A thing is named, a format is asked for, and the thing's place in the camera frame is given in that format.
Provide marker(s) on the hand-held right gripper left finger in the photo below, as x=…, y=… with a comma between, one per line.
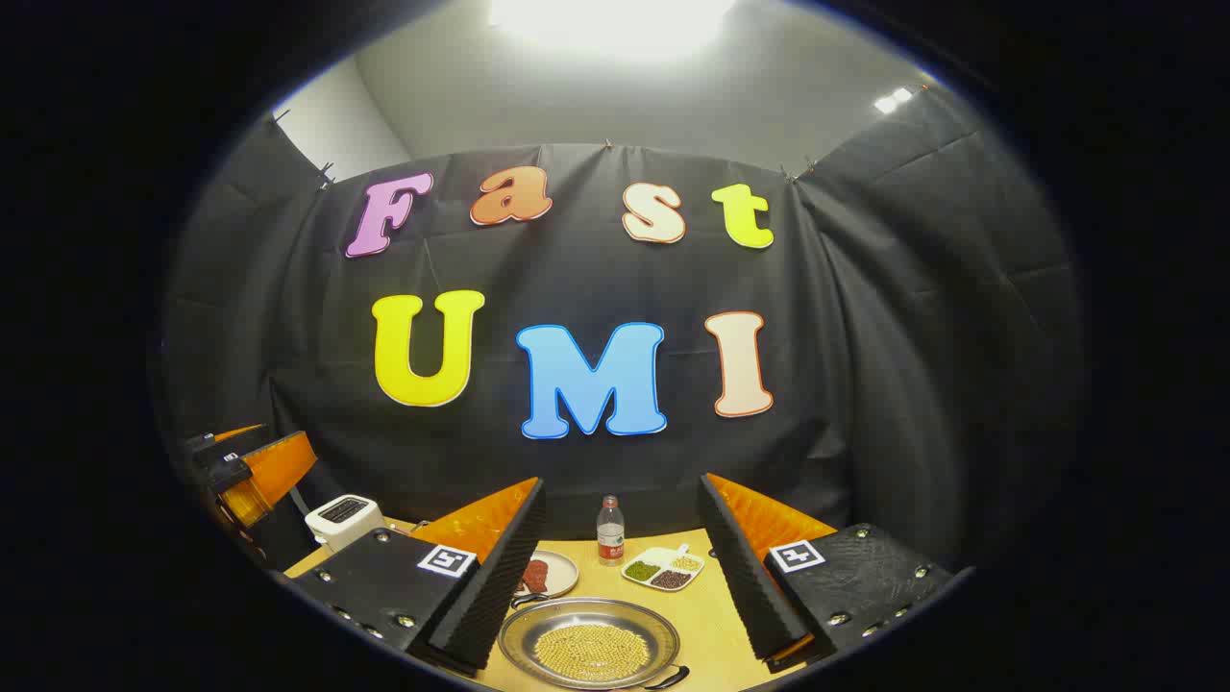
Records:
x=500, y=586

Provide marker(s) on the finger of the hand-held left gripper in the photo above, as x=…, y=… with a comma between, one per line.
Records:
x=279, y=466
x=202, y=443

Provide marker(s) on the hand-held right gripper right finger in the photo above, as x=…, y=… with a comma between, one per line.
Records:
x=745, y=577

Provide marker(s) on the steel pot with soybeans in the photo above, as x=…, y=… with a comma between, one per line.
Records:
x=591, y=649

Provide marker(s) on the brown meat patty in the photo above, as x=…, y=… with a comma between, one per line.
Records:
x=535, y=577

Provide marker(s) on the white round plate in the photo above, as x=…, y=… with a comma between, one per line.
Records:
x=562, y=575

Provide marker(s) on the white divided dish of beans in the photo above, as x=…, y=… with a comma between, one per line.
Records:
x=663, y=569

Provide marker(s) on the white toaster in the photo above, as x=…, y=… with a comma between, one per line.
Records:
x=341, y=524

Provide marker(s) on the clear bottle with red label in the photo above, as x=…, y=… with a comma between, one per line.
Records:
x=610, y=538

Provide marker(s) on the black backdrop cloth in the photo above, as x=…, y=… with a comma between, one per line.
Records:
x=596, y=461

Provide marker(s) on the small ceiling light panel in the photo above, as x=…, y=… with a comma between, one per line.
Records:
x=894, y=99

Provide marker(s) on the large ceiling light panel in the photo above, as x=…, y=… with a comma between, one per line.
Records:
x=615, y=24

